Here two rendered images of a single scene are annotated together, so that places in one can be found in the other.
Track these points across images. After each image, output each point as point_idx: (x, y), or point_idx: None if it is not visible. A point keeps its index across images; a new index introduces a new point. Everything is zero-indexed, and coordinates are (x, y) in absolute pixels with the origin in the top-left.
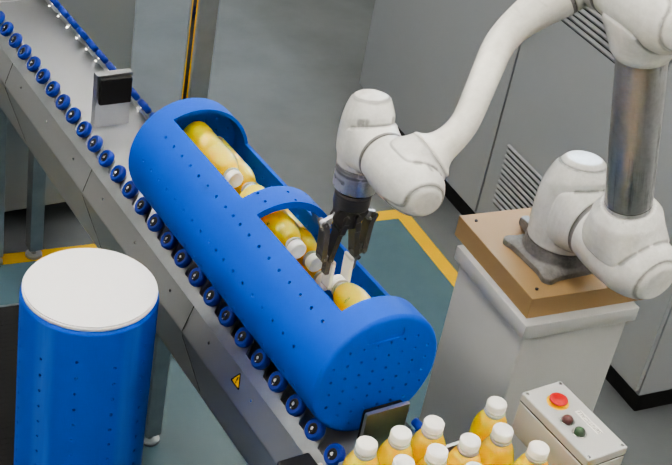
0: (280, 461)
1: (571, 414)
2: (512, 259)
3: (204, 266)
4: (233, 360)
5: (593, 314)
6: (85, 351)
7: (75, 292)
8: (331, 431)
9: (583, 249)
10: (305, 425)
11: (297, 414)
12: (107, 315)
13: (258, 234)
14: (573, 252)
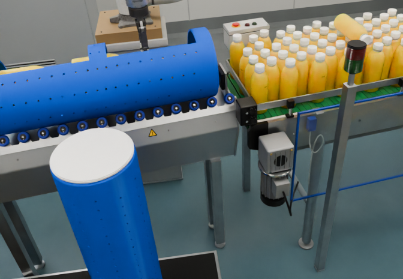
0: (241, 107)
1: (243, 24)
2: (132, 28)
3: (100, 105)
4: (142, 129)
5: (165, 24)
6: (135, 168)
7: (95, 158)
8: (205, 102)
9: None
10: (208, 104)
11: (199, 106)
12: (123, 147)
13: (120, 60)
14: (153, 3)
